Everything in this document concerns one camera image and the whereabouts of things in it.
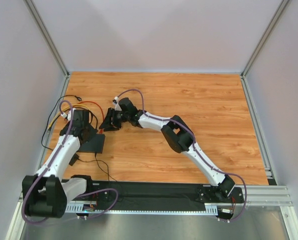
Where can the black network switch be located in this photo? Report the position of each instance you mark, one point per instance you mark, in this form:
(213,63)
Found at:
(94,145)

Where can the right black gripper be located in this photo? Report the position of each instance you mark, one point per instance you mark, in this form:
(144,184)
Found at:
(115,118)

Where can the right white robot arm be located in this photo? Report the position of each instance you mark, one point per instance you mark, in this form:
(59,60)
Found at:
(178,136)

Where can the grey slotted cable duct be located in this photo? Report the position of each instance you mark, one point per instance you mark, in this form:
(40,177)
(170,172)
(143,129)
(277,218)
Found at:
(80,208)

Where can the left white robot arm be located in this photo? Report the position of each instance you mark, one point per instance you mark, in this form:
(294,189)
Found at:
(44,193)

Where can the left aluminium frame post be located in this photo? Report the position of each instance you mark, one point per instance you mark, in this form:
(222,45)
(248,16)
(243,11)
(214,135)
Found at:
(46,35)

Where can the front aluminium frame rail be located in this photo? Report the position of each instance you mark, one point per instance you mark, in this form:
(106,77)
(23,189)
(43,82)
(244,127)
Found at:
(254,195)

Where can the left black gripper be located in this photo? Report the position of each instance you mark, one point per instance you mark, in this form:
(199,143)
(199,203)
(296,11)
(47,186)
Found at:
(89,129)

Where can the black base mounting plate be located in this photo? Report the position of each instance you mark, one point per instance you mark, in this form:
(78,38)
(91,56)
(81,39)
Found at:
(151,196)

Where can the right aluminium frame post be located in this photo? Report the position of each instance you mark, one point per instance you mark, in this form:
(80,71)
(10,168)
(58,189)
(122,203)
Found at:
(265,36)

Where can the aluminium frame post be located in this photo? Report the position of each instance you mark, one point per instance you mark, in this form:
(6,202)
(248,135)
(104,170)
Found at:
(265,36)
(46,35)

